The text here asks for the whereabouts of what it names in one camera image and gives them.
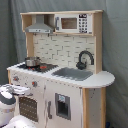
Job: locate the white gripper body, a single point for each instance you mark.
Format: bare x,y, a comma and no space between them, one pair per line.
6,90

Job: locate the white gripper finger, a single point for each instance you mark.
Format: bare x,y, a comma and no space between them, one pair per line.
21,90

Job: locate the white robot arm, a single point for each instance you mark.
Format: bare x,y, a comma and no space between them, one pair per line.
7,107

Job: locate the wooden toy kitchen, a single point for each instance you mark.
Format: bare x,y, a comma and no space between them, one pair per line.
73,50

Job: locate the toy oven door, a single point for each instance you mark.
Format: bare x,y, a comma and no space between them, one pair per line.
28,108

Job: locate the small silver pot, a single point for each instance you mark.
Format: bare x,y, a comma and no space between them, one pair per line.
32,61

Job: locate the black stovetop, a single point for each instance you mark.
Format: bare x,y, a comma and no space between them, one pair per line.
43,67

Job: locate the grey toy sink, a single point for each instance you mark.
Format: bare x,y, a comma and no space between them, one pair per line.
73,74

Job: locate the grey range hood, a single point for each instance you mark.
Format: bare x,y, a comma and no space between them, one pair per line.
43,23

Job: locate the toy microwave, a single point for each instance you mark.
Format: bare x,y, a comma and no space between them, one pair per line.
73,23

